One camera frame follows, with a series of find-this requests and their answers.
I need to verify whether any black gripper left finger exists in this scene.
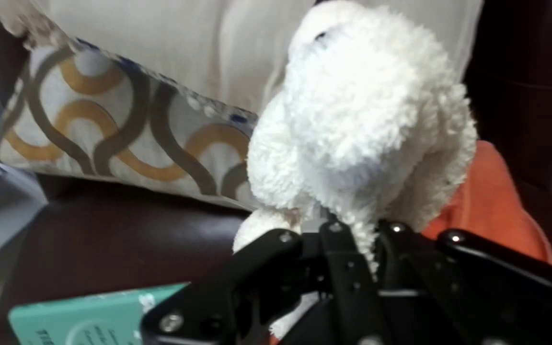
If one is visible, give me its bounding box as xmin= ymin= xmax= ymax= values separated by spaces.
xmin=141 ymin=218 xmax=382 ymax=345

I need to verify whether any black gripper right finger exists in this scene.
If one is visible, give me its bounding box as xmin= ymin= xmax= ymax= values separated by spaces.
xmin=374 ymin=218 xmax=552 ymax=345

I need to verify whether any white fluffy doll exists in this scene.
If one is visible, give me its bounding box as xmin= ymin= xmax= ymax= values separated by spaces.
xmin=233 ymin=0 xmax=482 ymax=341

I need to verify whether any orange towel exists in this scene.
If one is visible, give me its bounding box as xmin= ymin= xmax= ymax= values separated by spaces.
xmin=419 ymin=139 xmax=552 ymax=266

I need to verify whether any green book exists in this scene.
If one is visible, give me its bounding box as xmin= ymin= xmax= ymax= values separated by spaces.
xmin=6 ymin=281 xmax=192 ymax=345

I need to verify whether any white pillow patterned back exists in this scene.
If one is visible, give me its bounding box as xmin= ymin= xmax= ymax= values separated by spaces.
xmin=0 ymin=0 xmax=486 ymax=212

